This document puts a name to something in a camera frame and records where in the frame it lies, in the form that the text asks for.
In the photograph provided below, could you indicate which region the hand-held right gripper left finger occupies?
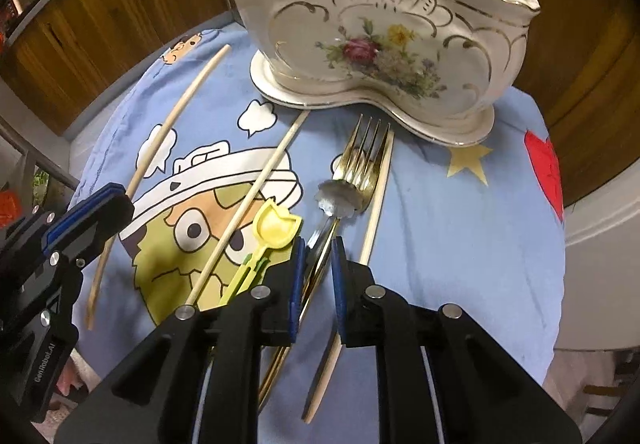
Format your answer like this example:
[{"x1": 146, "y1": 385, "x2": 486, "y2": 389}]
[{"x1": 54, "y1": 236, "x2": 308, "y2": 444}]

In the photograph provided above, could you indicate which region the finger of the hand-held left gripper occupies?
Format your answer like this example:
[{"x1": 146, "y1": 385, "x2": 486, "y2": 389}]
[
  {"x1": 30, "y1": 183, "x2": 126, "y2": 231},
  {"x1": 44, "y1": 196, "x2": 137, "y2": 271}
]

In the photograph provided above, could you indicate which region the blue cartoon printed cloth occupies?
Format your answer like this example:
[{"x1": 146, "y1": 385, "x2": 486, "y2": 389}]
[{"x1": 67, "y1": 18, "x2": 566, "y2": 444}]

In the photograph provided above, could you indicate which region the green yellow tulip utensil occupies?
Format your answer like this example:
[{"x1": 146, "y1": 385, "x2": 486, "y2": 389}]
[{"x1": 217, "y1": 200, "x2": 304, "y2": 307}]

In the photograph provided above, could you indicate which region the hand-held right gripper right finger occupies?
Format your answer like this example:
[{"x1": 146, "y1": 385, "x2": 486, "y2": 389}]
[{"x1": 330, "y1": 236, "x2": 583, "y2": 444}]

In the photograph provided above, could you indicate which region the wooden base cabinet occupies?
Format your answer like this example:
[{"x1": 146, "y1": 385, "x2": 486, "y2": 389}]
[
  {"x1": 420, "y1": 0, "x2": 640, "y2": 205},
  {"x1": 0, "y1": 0, "x2": 241, "y2": 135}
]

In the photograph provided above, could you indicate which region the white door frame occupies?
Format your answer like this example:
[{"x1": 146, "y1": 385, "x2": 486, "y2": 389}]
[{"x1": 562, "y1": 184, "x2": 640, "y2": 257}]

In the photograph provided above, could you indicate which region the gold metal fork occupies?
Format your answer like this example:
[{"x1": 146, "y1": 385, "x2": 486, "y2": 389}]
[{"x1": 257, "y1": 115, "x2": 392, "y2": 407}]

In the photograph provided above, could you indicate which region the wooden chopstick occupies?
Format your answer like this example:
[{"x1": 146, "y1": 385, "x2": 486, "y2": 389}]
[
  {"x1": 302, "y1": 130, "x2": 396, "y2": 424},
  {"x1": 184, "y1": 110, "x2": 312, "y2": 313},
  {"x1": 84, "y1": 44, "x2": 232, "y2": 331}
]

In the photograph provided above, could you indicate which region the silver flower-bowl spoon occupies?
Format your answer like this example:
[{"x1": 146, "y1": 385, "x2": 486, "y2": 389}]
[{"x1": 302, "y1": 178, "x2": 364, "y2": 275}]

